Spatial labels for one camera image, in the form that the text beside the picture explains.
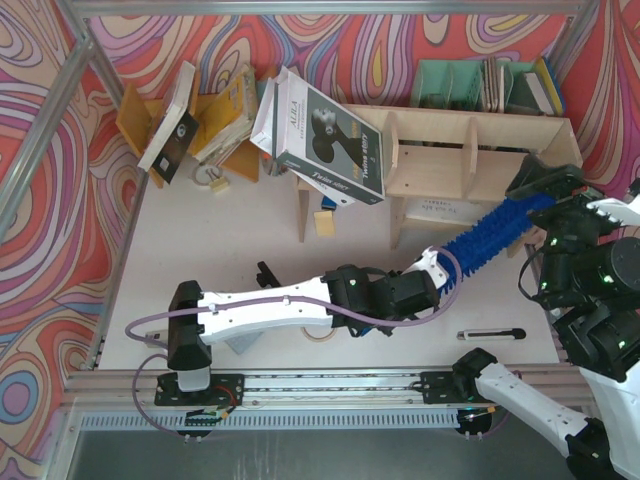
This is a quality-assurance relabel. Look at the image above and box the yellow sticky note pad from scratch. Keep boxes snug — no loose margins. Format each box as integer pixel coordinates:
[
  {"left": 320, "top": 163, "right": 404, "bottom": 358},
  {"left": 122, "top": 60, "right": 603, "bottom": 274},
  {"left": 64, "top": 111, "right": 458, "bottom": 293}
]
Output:
[{"left": 314, "top": 210, "right": 336, "bottom": 238}]

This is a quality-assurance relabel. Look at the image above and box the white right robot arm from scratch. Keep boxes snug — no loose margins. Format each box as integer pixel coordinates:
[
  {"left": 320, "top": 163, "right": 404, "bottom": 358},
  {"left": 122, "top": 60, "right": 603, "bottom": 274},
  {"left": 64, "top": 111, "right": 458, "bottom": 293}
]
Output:
[{"left": 413, "top": 154, "right": 639, "bottom": 479}]

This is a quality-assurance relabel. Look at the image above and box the large Twins story book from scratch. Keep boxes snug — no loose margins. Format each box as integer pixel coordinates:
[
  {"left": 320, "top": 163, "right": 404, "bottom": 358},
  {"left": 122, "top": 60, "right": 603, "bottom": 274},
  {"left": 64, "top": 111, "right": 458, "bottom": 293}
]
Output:
[{"left": 250, "top": 67, "right": 385, "bottom": 205}]

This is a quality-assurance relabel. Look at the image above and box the pen cup with pens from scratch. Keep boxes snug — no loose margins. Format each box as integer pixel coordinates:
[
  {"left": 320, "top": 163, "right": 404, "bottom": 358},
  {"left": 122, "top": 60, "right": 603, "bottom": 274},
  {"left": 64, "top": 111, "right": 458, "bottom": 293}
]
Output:
[{"left": 260, "top": 152, "right": 288, "bottom": 177}]

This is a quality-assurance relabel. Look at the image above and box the stack of yellow books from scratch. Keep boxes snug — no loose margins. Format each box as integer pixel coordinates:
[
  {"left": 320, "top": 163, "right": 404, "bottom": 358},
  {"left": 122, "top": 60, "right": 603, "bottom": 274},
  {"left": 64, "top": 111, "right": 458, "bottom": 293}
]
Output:
[{"left": 192, "top": 64, "right": 258, "bottom": 166}]

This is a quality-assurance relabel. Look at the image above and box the pink eraser figure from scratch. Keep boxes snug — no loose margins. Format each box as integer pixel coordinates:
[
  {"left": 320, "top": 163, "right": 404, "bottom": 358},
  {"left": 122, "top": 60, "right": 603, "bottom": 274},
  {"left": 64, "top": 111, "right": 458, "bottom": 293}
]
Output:
[{"left": 524, "top": 226, "right": 546, "bottom": 249}]

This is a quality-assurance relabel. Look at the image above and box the light wooden bookshelf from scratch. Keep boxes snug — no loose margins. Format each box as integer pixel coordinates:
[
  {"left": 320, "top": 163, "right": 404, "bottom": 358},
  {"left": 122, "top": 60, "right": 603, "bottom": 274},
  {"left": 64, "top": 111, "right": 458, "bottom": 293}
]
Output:
[{"left": 296, "top": 103, "right": 584, "bottom": 259}]

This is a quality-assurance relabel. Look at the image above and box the gold binder clip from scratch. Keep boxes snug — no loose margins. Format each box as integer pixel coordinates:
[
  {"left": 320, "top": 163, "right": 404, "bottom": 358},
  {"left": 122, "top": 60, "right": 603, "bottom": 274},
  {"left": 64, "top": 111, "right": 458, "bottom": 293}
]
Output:
[{"left": 209, "top": 173, "right": 229, "bottom": 193}]

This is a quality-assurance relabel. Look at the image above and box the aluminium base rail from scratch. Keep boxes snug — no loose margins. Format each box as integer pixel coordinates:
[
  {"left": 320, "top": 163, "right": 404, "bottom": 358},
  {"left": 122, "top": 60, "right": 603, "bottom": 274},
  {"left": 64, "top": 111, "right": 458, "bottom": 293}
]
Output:
[{"left": 61, "top": 364, "right": 595, "bottom": 410}]

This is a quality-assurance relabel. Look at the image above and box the blue and yellow book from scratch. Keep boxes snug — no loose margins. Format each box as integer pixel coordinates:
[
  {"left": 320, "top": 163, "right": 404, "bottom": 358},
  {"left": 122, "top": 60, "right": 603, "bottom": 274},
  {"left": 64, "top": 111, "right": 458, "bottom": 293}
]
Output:
[{"left": 527, "top": 56, "right": 566, "bottom": 116}]

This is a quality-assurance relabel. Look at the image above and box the yellow wooden book rack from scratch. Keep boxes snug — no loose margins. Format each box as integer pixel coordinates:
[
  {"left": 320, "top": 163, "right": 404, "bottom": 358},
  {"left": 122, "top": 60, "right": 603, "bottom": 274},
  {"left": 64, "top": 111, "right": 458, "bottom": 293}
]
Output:
[{"left": 116, "top": 69, "right": 260, "bottom": 183}]

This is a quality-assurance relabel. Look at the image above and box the blue microfiber duster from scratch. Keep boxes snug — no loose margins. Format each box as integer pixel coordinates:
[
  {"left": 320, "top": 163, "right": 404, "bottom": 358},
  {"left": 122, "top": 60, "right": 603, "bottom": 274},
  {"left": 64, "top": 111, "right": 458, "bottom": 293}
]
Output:
[{"left": 364, "top": 192, "right": 556, "bottom": 337}]

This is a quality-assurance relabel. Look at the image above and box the teal desk file organizer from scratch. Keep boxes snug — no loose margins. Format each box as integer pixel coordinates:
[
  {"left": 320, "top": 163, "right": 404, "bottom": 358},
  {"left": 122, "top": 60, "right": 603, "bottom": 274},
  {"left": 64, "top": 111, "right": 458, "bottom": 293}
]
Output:
[{"left": 409, "top": 57, "right": 556, "bottom": 116}]

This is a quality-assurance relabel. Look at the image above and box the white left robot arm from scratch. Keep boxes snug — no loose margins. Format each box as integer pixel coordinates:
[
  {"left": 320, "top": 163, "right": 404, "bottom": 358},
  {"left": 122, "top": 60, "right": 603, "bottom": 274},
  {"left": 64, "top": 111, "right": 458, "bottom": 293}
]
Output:
[{"left": 167, "top": 264, "right": 447, "bottom": 394}]

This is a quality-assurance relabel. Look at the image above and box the white spiral notebook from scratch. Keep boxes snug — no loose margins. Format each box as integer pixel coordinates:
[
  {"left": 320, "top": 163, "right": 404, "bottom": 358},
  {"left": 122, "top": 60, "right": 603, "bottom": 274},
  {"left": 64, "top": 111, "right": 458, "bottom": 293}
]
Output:
[{"left": 405, "top": 198, "right": 497, "bottom": 226}]

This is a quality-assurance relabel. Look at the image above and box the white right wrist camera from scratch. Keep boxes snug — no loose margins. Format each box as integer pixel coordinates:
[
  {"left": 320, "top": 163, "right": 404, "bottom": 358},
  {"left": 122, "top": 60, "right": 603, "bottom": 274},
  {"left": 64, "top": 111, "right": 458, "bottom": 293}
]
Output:
[{"left": 587, "top": 177, "right": 640, "bottom": 227}]

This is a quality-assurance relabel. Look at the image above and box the white and black paperback book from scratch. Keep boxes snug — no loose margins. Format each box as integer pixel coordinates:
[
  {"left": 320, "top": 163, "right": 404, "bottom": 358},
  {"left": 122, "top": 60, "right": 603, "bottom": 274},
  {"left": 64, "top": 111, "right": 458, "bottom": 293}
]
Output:
[{"left": 138, "top": 61, "right": 199, "bottom": 184}]

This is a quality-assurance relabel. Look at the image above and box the small blue sharpener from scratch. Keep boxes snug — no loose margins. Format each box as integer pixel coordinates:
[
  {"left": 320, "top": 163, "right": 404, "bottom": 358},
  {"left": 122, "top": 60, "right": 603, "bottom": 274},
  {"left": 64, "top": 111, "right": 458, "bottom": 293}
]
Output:
[{"left": 321, "top": 196, "right": 337, "bottom": 211}]

